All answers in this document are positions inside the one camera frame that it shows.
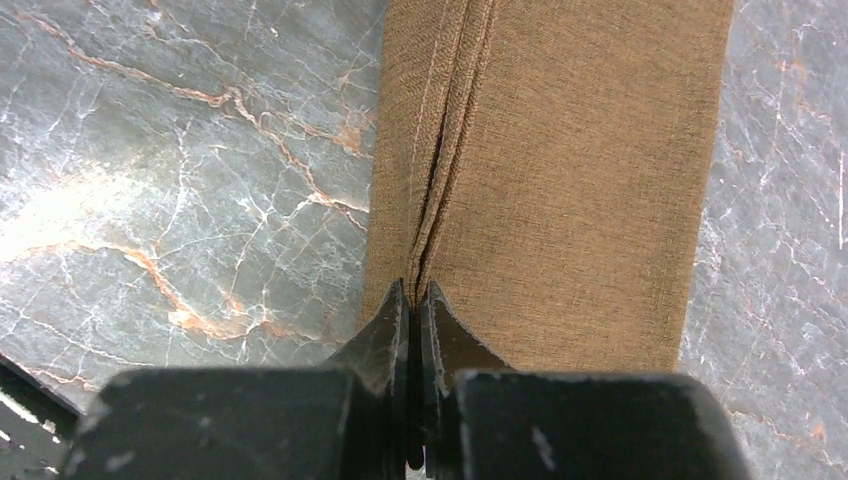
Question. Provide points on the brown cloth napkin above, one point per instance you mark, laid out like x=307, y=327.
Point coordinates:
x=545, y=163

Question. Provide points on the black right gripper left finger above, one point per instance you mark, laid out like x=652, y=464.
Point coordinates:
x=343, y=418

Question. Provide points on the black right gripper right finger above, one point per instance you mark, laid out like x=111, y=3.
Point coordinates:
x=483, y=419

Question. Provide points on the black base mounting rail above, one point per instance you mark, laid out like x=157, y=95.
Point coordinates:
x=36, y=426

